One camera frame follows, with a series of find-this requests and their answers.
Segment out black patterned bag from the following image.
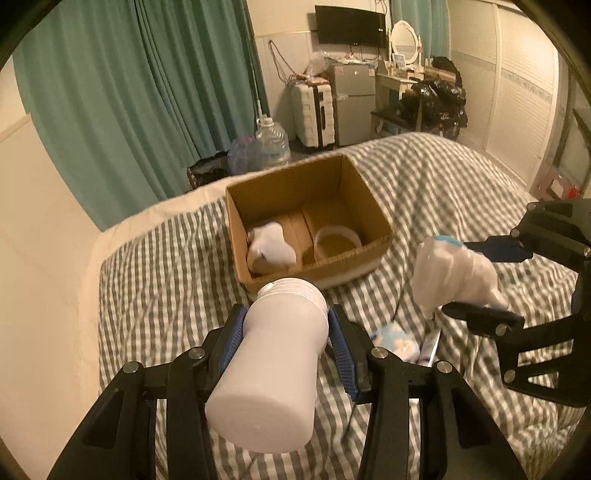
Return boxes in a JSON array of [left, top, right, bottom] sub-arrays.
[[187, 154, 230, 191]]

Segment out white plastic package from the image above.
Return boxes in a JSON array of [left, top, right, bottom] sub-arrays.
[[412, 235, 509, 311]]

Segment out large clear water jug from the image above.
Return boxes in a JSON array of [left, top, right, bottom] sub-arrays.
[[255, 117, 291, 168]]

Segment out wide teal curtain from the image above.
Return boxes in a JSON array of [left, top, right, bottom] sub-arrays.
[[13, 0, 269, 232]]

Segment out clear tape roll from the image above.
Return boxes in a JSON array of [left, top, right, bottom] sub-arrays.
[[314, 224, 362, 269]]

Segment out white crumpled cloth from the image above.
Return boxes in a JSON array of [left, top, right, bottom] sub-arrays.
[[247, 222, 298, 278]]

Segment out narrow teal curtain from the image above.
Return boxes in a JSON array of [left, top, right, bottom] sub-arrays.
[[390, 0, 451, 58]]

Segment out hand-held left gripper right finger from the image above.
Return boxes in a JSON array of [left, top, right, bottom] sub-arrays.
[[328, 304, 527, 480]]

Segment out silver mini fridge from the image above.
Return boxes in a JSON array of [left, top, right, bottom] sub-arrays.
[[329, 62, 377, 147]]

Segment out black wall television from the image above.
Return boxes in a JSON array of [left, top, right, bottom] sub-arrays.
[[315, 6, 387, 48]]

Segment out brown cardboard box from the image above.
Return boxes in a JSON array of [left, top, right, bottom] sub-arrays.
[[225, 154, 394, 296]]

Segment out blue white packet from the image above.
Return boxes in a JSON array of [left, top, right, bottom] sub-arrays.
[[372, 322, 422, 364]]

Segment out clear plastic bottle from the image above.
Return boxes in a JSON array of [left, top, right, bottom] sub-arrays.
[[228, 136, 259, 176]]

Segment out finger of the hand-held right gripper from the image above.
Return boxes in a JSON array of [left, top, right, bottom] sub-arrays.
[[442, 300, 591, 408], [464, 198, 591, 274]]

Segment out white suitcase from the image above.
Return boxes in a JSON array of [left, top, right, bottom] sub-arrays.
[[291, 82, 337, 148]]

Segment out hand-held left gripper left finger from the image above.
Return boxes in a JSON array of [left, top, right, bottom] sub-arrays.
[[46, 304, 249, 480]]

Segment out black garbage bags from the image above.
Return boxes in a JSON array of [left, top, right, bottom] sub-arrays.
[[399, 78, 468, 139]]

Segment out black clothing pile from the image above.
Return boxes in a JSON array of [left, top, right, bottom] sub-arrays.
[[431, 56, 462, 85]]

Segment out grey white checked blanket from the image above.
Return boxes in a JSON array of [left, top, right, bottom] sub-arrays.
[[99, 131, 591, 480]]

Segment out oval white vanity mirror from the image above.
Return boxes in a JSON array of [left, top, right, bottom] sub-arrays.
[[389, 20, 423, 65]]

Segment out clear plastic bag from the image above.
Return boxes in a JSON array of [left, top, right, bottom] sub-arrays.
[[308, 51, 333, 77]]

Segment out wall cables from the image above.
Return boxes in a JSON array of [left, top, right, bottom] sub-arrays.
[[269, 39, 297, 85]]

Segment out white vanity desk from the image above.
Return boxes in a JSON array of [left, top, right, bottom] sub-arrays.
[[375, 68, 426, 116]]

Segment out white slatted wardrobe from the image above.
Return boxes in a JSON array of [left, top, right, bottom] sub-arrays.
[[450, 0, 561, 185]]

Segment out white cylindrical plastic bottle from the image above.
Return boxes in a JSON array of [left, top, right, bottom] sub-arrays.
[[204, 277, 329, 454]]

